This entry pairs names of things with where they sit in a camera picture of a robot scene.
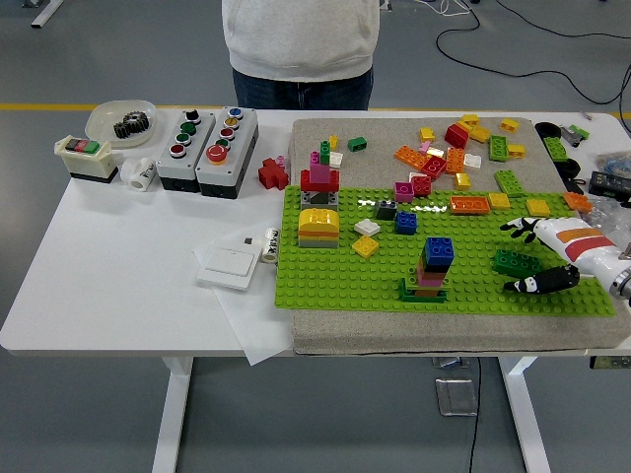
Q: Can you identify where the white paper sheet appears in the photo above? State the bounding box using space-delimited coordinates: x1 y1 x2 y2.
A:
192 227 296 367

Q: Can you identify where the tall pink brick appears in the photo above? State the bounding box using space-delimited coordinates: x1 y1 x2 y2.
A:
309 151 332 183

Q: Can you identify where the metal floor socket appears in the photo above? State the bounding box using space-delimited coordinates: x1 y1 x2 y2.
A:
435 377 478 418

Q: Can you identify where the green flat base brick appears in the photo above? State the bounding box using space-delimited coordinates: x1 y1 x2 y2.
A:
397 276 449 303

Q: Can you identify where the pink stacked brick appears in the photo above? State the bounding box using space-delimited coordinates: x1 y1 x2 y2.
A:
416 255 450 289

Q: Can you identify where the white plastic bowl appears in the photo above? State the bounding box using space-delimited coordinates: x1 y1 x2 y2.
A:
86 100 159 149

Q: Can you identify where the red wide brick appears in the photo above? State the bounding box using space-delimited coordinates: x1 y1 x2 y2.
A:
300 169 341 194

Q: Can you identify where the yellow domed brick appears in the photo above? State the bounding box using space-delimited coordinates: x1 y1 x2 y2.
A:
298 207 341 234

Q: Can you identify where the table control panel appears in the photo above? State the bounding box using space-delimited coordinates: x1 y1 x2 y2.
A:
590 355 631 371

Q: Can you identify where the person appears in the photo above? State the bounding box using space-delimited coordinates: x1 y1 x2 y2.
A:
220 0 381 112

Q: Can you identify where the black hanging cable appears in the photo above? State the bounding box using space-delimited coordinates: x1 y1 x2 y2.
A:
466 355 482 473

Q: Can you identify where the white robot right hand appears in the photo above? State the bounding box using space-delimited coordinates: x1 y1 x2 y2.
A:
499 215 631 296

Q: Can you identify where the small blue square brick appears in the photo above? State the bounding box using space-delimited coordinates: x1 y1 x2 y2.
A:
394 211 419 237

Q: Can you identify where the black electronic box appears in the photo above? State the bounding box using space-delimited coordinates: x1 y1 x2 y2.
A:
588 170 631 201

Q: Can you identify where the grey emergency-stop button box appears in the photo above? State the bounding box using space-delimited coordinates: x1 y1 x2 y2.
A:
195 105 260 199

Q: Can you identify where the large red brick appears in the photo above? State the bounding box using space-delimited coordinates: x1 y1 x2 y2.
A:
445 122 469 148

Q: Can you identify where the white printed cylinder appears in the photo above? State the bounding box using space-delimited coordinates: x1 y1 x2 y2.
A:
259 227 281 264

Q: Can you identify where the grey brick with dark wedge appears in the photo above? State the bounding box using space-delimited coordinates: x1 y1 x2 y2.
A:
300 189 340 208

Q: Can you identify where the clear plastic bag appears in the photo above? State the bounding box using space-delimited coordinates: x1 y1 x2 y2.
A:
584 195 631 250

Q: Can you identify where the orange square brick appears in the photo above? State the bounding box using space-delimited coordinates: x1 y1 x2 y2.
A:
562 190 595 214

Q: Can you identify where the clear bag of blue parts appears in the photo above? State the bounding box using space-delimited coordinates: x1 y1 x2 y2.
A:
595 150 631 179

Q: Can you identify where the white wall switch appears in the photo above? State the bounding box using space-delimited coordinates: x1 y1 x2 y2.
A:
196 241 260 293

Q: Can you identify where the orange flat long brick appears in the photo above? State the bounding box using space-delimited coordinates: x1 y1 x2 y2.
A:
450 195 493 217

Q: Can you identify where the white table foot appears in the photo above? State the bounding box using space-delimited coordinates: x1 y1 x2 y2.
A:
30 0 65 29

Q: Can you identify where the grey four-button box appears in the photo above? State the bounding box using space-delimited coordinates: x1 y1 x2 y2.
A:
155 108 217 192

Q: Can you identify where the grey-brown mat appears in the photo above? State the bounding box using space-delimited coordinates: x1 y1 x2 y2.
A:
289 116 631 355

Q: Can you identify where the orange rectangular brick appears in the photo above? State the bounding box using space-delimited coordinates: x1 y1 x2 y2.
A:
446 146 467 176

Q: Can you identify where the white pipe tee fitting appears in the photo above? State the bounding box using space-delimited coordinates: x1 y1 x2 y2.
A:
119 156 158 191

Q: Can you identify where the black floor cable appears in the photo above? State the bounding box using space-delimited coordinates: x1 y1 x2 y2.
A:
436 0 631 105
492 0 631 39

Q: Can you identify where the white floor cable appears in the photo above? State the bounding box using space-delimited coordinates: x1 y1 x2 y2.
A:
413 0 472 17

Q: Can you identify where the large blue square brick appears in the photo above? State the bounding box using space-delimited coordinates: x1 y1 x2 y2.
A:
423 236 456 271

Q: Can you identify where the red cross-shaped brick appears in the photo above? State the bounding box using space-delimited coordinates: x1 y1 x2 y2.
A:
257 157 292 191

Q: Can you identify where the dark green long brick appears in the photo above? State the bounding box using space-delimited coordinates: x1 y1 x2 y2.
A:
491 248 543 280

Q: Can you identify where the cream red-green switch box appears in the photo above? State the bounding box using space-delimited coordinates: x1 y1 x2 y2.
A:
53 135 124 185

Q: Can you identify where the green studded baseplate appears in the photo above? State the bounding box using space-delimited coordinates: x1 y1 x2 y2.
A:
273 185 618 316

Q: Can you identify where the white table leg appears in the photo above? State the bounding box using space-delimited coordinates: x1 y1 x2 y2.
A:
151 355 194 473
497 355 552 473

